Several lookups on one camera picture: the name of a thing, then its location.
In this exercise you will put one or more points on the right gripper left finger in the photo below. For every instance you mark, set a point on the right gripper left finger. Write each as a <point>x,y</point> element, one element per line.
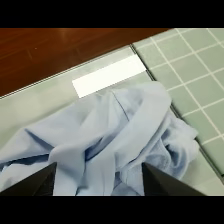
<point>39,184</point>

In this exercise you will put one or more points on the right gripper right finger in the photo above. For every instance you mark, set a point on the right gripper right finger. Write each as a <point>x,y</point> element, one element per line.
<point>163,184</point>

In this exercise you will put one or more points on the light blue shirt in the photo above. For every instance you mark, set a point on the light blue shirt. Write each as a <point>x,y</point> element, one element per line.
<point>110,140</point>

